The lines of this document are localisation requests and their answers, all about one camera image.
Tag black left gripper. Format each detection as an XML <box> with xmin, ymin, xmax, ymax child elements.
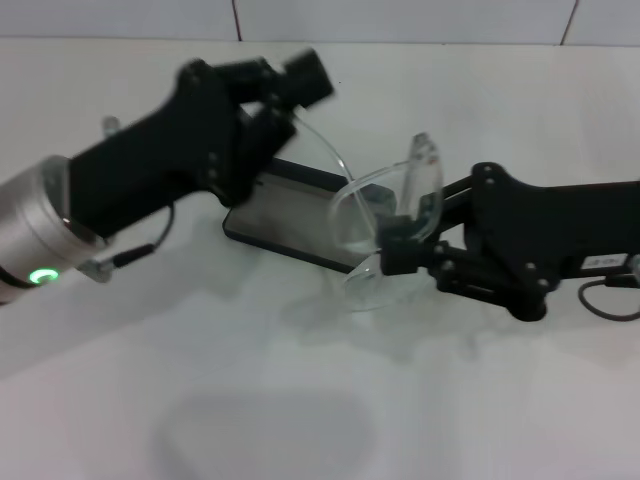
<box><xmin>64</xmin><ymin>58</ymin><xmax>297</xmax><ymax>240</ymax></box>

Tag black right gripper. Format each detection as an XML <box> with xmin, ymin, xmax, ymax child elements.
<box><xmin>369</xmin><ymin>162</ymin><xmax>640</xmax><ymax>322</ymax></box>

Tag clear white glasses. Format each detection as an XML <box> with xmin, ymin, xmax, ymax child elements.
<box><xmin>294</xmin><ymin>117</ymin><xmax>445</xmax><ymax>312</ymax></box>

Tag black glasses case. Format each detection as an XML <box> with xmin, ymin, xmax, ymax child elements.
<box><xmin>223</xmin><ymin>158</ymin><xmax>399</xmax><ymax>276</ymax></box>

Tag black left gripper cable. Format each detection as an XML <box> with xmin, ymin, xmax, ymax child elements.
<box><xmin>78</xmin><ymin>202</ymin><xmax>175</xmax><ymax>284</ymax></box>

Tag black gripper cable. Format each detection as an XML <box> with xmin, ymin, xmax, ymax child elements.
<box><xmin>579</xmin><ymin>273</ymin><xmax>640</xmax><ymax>322</ymax></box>
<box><xmin>78</xmin><ymin>202</ymin><xmax>175</xmax><ymax>284</ymax></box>

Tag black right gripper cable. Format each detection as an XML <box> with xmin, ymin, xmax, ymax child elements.
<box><xmin>579</xmin><ymin>273</ymin><xmax>640</xmax><ymax>322</ymax></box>

